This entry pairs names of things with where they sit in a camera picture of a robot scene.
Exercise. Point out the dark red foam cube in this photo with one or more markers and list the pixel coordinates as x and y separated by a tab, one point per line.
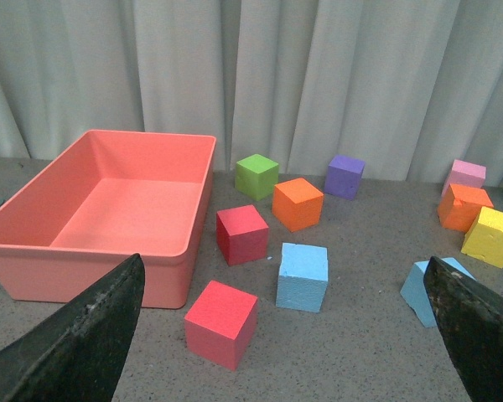
241	234

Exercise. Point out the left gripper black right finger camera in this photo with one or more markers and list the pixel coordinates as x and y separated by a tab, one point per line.
469	317

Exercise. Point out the pink foam cube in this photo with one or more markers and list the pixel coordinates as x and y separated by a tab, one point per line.
465	173

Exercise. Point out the light blue foam cube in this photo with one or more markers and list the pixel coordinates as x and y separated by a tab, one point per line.
415	295
303	277

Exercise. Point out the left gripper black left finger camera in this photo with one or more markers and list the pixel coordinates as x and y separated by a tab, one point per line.
78	353

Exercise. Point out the pink plastic bin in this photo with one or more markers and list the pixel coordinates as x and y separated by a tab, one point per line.
111	194

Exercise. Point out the chipped orange foam cube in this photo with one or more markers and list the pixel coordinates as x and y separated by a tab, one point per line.
460	205

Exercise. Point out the yellow foam cube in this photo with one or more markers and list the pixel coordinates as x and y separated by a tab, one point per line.
484	240

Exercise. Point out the purple foam cube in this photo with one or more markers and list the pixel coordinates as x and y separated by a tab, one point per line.
343	176

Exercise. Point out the grey curtain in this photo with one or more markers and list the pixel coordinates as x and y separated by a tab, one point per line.
406	86

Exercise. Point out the green foam cube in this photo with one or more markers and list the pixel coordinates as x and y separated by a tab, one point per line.
256	176

